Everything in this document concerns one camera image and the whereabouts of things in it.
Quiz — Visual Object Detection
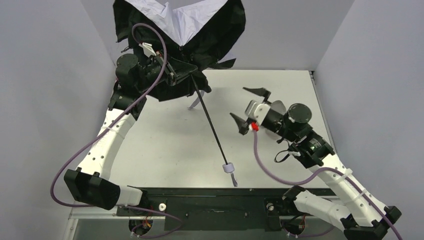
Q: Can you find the pink umbrella case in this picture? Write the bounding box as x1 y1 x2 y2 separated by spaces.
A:
262 100 287 140

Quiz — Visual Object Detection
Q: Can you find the lilac folding umbrella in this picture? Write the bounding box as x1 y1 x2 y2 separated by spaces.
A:
112 0 247 188

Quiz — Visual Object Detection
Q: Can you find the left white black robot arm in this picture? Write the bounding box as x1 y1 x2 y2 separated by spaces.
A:
63 51 198 210

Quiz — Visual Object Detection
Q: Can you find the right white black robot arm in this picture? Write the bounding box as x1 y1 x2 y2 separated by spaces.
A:
233 88 401 240

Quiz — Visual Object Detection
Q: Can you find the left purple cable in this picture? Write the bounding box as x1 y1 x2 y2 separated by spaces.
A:
49 22 184 239

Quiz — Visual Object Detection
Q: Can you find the purple cable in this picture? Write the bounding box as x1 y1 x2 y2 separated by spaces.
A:
253 127 403 240
49 22 184 239

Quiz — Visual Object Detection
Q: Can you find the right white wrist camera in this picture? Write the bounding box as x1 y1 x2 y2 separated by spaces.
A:
244 100 271 129

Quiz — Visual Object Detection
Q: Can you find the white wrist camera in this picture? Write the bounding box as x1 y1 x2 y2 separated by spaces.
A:
138 42 157 58
244 100 271 129

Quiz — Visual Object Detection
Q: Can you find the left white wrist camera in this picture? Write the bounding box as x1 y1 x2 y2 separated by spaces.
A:
138 42 157 58

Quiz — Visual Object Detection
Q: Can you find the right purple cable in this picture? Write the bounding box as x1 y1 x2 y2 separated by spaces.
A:
253 127 403 240

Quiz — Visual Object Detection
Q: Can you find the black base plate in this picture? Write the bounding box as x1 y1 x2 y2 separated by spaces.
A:
116 187 303 232

